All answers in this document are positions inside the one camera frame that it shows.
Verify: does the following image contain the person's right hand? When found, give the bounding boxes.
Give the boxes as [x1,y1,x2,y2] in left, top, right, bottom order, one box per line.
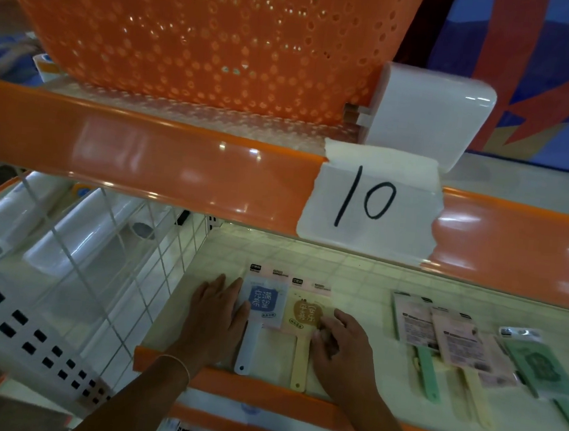
[303,307,395,422]

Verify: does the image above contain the person's left hand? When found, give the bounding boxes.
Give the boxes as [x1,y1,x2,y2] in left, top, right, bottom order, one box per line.
[166,269,254,382]

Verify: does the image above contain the orange edged white shelf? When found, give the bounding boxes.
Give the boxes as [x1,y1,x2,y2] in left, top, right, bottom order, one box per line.
[0,73,569,431]

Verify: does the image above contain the person's left forearm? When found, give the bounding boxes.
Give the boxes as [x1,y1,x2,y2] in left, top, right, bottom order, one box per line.
[69,346,199,431]

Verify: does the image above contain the white plastic rolls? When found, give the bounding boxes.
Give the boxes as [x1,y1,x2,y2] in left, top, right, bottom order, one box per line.
[23,183,168,287]

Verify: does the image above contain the small white paper tag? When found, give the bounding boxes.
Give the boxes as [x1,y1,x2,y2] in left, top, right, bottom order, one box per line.
[293,136,450,269]

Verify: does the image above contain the white roll blue orange label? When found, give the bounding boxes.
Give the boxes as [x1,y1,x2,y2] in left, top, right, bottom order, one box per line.
[30,51,64,81]
[69,182,95,203]

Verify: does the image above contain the white plastic film roll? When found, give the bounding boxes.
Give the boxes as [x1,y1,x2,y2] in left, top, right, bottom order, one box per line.
[0,167,70,266]

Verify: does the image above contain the white power adapter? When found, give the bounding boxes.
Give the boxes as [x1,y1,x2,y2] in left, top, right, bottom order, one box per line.
[356,59,500,178]

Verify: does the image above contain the orange perforated plastic basket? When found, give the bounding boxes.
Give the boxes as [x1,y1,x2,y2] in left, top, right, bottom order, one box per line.
[0,0,428,136]

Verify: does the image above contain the blue printed drink carton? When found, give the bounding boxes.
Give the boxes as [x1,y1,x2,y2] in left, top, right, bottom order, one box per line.
[398,0,569,177]

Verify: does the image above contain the thin white bracelet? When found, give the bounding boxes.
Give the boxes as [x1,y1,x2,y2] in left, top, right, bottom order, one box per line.
[154,353,194,392]

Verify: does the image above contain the white wire mesh divider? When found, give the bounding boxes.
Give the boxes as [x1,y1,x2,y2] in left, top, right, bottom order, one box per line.
[1,172,213,404]

